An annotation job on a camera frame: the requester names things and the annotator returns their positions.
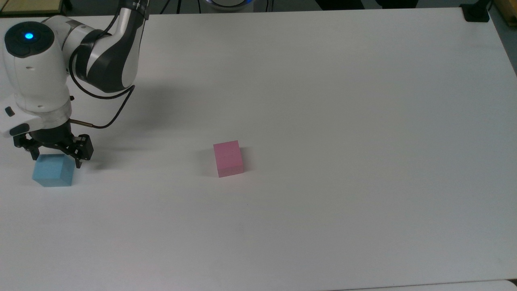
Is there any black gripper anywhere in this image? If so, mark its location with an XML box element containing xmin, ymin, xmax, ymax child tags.
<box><xmin>13</xmin><ymin>122</ymin><xmax>94</xmax><ymax>169</ymax></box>

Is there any blue cube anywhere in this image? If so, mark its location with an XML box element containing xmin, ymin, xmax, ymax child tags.
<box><xmin>32</xmin><ymin>154</ymin><xmax>75</xmax><ymax>188</ymax></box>

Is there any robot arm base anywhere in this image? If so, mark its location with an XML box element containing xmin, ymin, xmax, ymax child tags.
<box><xmin>205</xmin><ymin>0</ymin><xmax>256</xmax><ymax>11</ymax></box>

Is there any pink cube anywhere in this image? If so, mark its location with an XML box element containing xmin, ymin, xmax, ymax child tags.
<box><xmin>213</xmin><ymin>140</ymin><xmax>245</xmax><ymax>178</ymax></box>

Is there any yellowish board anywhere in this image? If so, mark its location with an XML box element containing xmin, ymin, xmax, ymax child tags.
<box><xmin>494</xmin><ymin>0</ymin><xmax>517</xmax><ymax>25</ymax></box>
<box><xmin>0</xmin><ymin>0</ymin><xmax>65</xmax><ymax>15</ymax></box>

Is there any black table clamp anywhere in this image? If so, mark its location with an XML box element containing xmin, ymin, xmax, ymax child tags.
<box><xmin>460</xmin><ymin>0</ymin><xmax>492</xmax><ymax>23</ymax></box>

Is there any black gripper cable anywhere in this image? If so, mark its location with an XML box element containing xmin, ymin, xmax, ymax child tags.
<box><xmin>68</xmin><ymin>28</ymin><xmax>136</xmax><ymax>130</ymax></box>

